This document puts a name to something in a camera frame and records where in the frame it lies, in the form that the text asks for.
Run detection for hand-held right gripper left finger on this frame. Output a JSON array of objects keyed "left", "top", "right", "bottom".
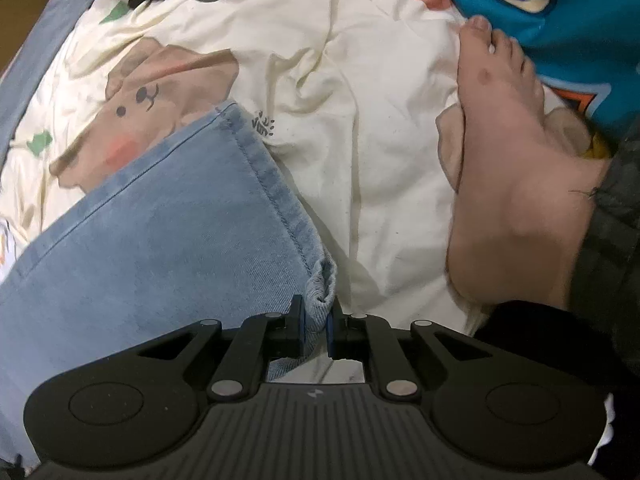
[{"left": 137, "top": 296, "right": 307, "bottom": 403}]

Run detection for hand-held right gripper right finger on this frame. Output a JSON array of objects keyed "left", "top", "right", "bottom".
[{"left": 327, "top": 299, "right": 493, "bottom": 401}]

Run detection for light blue jeans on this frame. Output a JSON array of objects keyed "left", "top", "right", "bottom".
[{"left": 0, "top": 0, "right": 338, "bottom": 466}]

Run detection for cream bear print bedsheet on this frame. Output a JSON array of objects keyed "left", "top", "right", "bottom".
[{"left": 0, "top": 0, "right": 591, "bottom": 461}]

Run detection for person's bare foot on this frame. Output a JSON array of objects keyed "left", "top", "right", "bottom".
[{"left": 437, "top": 15, "right": 611, "bottom": 311}]

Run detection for person's dark trouser leg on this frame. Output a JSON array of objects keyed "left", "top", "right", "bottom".
[{"left": 567, "top": 120, "right": 640, "bottom": 341}]

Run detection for blue patterned blanket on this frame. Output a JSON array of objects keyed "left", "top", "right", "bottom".
[{"left": 410, "top": 0, "right": 640, "bottom": 136}]

